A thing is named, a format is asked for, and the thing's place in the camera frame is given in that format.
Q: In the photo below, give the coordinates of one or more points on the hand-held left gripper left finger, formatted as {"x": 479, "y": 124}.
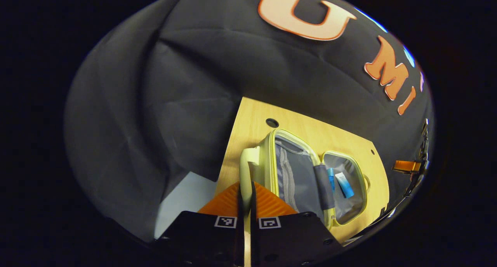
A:
{"x": 239, "y": 240}

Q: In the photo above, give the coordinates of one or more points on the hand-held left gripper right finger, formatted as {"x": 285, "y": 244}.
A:
{"x": 255, "y": 240}

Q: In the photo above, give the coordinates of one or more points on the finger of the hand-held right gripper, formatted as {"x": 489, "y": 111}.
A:
{"x": 405, "y": 166}

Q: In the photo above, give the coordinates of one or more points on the white and blue tube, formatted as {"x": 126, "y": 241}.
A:
{"x": 345, "y": 186}

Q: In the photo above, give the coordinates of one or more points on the cream yellow suitcase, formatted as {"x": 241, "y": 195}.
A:
{"x": 299, "y": 174}

